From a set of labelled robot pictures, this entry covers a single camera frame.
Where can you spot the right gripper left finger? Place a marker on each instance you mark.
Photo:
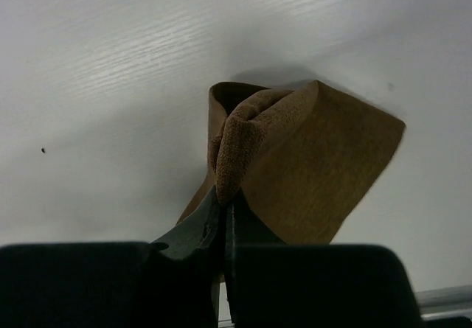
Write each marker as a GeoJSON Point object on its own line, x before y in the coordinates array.
{"type": "Point", "coordinates": [165, 283]}

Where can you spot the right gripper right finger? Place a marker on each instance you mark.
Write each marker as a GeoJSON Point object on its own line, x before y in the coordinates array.
{"type": "Point", "coordinates": [273, 284]}

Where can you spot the brown cloth napkin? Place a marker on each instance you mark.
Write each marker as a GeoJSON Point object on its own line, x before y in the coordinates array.
{"type": "Point", "coordinates": [303, 158]}

